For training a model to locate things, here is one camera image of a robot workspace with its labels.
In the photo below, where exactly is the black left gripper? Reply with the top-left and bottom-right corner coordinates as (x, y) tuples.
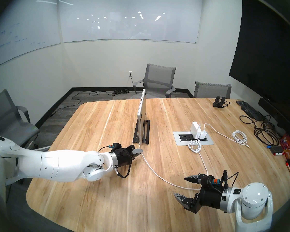
(110, 145), (144, 168)

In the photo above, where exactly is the silver MacBook laptop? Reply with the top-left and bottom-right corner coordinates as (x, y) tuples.
(137, 89), (146, 145)

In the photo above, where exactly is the glass whiteboard with blue writing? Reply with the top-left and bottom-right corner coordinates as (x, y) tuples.
(0, 0), (62, 71)

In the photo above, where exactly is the large black TV screen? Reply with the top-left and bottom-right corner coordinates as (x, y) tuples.
(229, 0), (290, 128)

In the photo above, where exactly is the white coiled USB cable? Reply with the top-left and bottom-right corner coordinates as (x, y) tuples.
(204, 123), (250, 148)

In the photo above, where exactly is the large white power adapter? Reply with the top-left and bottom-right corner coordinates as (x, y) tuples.
(190, 122), (201, 139)

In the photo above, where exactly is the silver table power outlet box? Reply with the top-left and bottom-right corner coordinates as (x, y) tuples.
(173, 131), (214, 146)

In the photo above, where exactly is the black keyboard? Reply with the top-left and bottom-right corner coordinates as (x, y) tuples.
(236, 101), (265, 121)

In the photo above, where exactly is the wide glass whiteboard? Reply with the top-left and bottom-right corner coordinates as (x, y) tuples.
(58, 0), (203, 44)

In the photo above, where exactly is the colourful tissue box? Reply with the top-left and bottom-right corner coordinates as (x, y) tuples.
(280, 132), (290, 159)

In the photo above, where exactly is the white MagSafe charging cable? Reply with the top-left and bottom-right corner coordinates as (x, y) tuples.
(140, 140), (209, 191)

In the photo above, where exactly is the black vertical laptop stand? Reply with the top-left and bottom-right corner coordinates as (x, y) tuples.
(133, 120), (151, 145)

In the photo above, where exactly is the black controller charging dock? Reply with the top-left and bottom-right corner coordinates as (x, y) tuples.
(213, 96), (226, 108)

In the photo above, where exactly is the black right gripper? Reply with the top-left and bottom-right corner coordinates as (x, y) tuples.
(174, 174), (224, 214)

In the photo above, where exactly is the black cable tangle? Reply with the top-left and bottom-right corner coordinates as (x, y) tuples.
(239, 114), (280, 146)

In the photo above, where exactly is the grey mesh office chair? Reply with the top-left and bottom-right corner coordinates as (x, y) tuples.
(132, 63), (177, 98)
(193, 81), (232, 99)
(0, 89), (50, 152)

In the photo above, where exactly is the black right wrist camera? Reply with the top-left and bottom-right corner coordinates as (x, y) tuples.
(208, 170), (239, 188)

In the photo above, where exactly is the black floor cable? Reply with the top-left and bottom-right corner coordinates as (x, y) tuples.
(48, 88), (130, 117)

